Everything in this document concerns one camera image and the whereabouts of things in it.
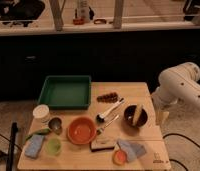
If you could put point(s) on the black bag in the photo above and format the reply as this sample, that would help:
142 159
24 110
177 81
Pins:
23 12

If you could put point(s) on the orange ring object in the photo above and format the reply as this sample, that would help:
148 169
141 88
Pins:
100 21

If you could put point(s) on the white bottle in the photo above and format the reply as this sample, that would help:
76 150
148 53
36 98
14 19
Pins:
84 11

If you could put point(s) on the dark brown bowl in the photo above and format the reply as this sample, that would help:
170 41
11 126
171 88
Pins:
129 114

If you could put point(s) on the small metal cup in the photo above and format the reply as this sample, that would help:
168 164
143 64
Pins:
55 124

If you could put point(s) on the metal fork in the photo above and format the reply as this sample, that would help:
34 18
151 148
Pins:
101 129

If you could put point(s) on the black pole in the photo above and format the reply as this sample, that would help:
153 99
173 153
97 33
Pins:
9 163

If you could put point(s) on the white round container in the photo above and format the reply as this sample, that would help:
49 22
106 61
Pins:
41 113

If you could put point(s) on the blue sponge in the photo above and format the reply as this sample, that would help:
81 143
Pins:
34 146

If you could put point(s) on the small orange plate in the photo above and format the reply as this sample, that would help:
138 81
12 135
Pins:
119 157

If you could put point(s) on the orange bowl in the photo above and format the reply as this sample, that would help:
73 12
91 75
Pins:
81 131

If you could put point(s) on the green plastic tray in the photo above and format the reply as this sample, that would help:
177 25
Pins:
70 92

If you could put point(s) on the small green cup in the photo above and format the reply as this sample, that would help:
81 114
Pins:
53 146

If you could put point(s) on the yellow corn cob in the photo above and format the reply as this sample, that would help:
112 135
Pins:
137 114

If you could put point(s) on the blue-grey cloth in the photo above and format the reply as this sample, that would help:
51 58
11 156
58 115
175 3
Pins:
133 150

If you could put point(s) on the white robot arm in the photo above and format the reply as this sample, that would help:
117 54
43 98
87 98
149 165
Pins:
178 82

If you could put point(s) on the dark rectangular block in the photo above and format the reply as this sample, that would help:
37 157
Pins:
102 143

